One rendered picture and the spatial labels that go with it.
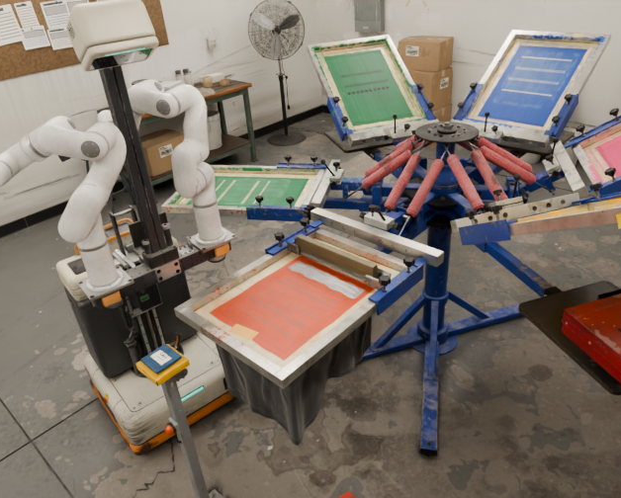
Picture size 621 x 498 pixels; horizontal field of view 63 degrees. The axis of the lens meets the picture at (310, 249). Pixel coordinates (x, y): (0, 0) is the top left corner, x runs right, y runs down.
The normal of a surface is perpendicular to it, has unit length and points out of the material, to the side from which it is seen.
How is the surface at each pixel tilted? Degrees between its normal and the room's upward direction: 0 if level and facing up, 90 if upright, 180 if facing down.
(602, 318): 0
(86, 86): 90
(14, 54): 90
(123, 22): 63
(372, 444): 0
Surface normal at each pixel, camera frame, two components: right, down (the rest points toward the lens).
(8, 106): 0.73, 0.31
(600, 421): -0.07, -0.85
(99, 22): 0.54, -0.06
